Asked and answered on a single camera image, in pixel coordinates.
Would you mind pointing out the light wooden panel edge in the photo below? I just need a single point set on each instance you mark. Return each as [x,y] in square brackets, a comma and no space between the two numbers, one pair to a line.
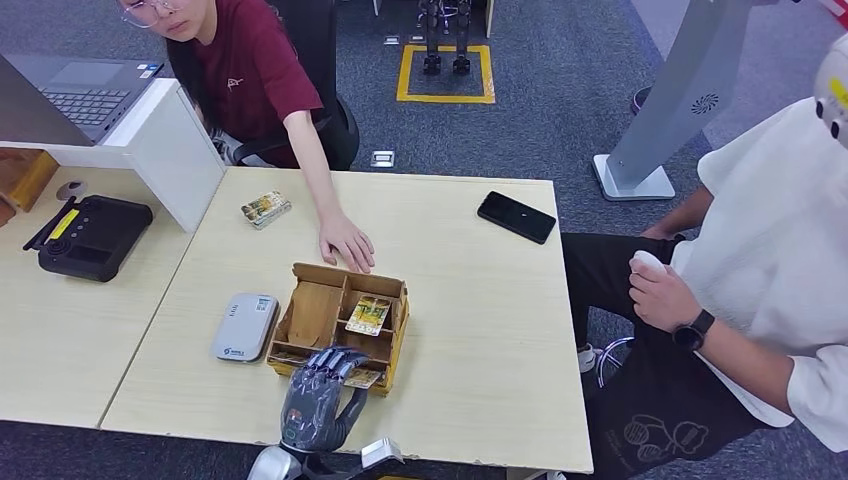
[489,16]

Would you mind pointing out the black robot leg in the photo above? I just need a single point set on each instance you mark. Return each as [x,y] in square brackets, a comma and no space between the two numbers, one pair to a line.
[432,40]
[462,40]

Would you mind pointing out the white desk riser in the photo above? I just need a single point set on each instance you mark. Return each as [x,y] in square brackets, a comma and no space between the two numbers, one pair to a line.
[166,152]

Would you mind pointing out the dark shoe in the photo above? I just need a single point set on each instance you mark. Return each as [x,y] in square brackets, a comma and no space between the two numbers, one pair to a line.
[639,98]

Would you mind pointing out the black controller device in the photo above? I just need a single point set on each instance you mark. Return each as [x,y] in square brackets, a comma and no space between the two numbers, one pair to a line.
[99,238]

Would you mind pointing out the round grey disc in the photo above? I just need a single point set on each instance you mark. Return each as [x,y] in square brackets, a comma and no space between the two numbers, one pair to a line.
[69,189]

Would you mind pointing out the person's left hand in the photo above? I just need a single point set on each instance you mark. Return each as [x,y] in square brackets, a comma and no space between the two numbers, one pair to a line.
[662,301]
[348,242]

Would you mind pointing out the wooden organizer box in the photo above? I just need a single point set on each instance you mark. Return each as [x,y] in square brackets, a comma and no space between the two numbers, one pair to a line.
[311,314]

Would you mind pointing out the stack of printed cards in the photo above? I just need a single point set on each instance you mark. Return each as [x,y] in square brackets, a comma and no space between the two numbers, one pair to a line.
[265,208]

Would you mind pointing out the white cap with holes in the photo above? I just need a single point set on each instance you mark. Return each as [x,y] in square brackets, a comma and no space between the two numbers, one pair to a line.
[833,86]

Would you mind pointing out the yellow floor tape square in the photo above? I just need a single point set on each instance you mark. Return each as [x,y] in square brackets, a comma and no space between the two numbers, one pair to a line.
[445,98]

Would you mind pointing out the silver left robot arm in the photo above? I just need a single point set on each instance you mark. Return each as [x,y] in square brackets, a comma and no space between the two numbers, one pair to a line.
[272,467]

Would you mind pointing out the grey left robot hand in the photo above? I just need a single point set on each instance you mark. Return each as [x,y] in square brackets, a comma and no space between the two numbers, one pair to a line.
[314,411]

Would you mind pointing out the grey laptop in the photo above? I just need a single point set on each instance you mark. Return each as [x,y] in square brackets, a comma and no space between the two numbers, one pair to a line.
[79,99]

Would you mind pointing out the white handheld remote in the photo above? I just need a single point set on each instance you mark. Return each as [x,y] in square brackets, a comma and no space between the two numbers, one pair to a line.
[648,262]

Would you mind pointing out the person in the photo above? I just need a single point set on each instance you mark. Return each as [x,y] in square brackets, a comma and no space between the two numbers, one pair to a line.
[255,79]
[762,265]

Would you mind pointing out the large silver floor socket plate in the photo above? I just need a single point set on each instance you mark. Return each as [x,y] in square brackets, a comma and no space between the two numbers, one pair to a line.
[382,158]

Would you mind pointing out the black office chair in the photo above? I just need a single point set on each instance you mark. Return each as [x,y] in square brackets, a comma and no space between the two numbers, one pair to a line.
[334,132]

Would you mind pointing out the yellow sticker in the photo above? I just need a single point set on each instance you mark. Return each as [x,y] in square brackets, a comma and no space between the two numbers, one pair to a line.
[64,224]

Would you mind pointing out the eyeglasses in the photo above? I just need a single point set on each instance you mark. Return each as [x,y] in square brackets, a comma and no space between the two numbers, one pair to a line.
[149,13]

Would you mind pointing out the grey kiosk stand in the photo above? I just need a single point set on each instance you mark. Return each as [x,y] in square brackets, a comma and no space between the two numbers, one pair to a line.
[689,86]

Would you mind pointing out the person's right forearm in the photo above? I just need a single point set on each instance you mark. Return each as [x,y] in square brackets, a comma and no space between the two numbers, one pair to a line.
[682,215]

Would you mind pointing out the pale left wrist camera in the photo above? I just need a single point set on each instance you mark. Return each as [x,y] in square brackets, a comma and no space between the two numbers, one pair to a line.
[381,454]

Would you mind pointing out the yellow printed card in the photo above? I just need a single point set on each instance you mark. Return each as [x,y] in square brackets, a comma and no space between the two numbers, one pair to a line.
[368,316]
[366,379]

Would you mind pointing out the brown wooden box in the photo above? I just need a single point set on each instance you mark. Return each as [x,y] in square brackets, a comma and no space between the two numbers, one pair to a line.
[23,175]

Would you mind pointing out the white shoe with holes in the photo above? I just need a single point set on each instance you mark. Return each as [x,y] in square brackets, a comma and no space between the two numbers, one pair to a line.
[586,358]

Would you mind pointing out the black wristwatch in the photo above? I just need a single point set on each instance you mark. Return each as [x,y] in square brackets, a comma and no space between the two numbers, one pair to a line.
[694,331]

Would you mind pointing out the person's left forearm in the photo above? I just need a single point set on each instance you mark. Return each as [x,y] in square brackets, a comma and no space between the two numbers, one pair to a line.
[312,166]
[748,368]

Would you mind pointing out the black smartphone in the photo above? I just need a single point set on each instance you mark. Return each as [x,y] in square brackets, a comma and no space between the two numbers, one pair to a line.
[516,217]

